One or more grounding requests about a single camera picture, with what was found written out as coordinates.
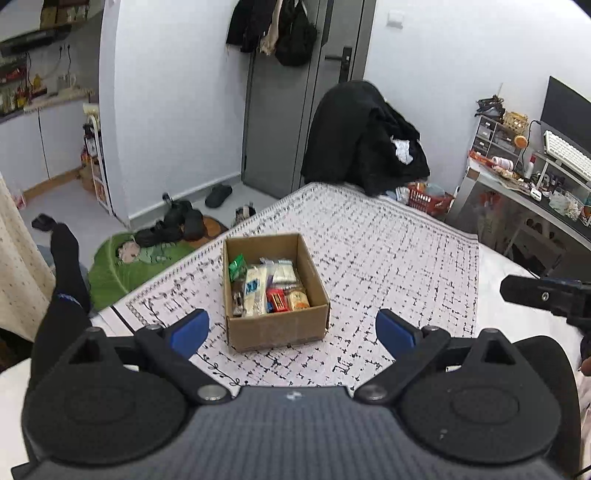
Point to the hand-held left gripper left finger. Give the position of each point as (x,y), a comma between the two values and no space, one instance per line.
(189,332)

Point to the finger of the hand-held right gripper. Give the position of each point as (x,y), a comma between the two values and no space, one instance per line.
(531,293)

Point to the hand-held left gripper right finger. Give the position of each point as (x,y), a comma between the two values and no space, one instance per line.
(397,334)

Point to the dark green white snack packet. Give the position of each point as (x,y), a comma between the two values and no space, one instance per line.
(238,300)

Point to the cream long snack packet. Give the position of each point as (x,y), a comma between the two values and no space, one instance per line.
(255,290)

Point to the brown cardboard box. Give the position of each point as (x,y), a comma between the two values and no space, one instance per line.
(277,332)

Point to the red snack packet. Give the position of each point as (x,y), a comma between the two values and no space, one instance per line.
(277,301)

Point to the orange bread packet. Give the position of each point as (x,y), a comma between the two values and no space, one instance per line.
(298,300)

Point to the clear snack packet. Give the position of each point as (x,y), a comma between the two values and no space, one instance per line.
(284,276)

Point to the person's right hand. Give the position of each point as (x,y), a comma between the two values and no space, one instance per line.
(585,357)

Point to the black and white printed blanket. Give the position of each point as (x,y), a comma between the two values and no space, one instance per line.
(392,258)

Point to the dark desk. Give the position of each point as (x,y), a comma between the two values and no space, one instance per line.
(531,207)

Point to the green cartoon floor mat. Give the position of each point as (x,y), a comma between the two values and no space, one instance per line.
(111,277)

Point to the black shoe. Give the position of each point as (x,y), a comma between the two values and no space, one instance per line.
(193,225)
(180,210)
(157,234)

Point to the white bottle red cap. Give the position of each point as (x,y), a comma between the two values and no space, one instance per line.
(530,168)

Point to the patterned slipper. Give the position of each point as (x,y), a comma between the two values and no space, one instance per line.
(244,215)

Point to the pink roll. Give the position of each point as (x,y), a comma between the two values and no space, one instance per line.
(502,162)

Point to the person's left leg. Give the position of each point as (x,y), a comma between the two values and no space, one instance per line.
(64,277)

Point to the red plastic basket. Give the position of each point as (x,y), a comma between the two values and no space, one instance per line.
(429,201)

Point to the black slipper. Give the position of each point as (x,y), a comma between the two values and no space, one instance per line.
(218,196)

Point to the white keyboard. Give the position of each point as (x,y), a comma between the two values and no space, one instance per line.
(570,154)

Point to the small drawer organiser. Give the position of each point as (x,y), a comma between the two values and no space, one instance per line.
(491,136)

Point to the wicker basket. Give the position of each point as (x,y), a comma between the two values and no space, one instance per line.
(515,122)

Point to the cream dotted curtain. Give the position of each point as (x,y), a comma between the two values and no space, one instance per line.
(21,267)

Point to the black monitor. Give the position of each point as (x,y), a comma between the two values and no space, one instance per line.
(568,108)

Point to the white shelf rack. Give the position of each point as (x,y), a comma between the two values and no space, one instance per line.
(97,161)

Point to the grey door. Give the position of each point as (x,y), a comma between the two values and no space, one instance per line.
(286,129)

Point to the kitchen counter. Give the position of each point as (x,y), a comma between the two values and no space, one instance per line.
(55,101)

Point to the hanging dark clothes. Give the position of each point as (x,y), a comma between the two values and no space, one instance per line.
(291,37)

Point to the white light switch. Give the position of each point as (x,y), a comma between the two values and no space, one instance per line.
(395,19)

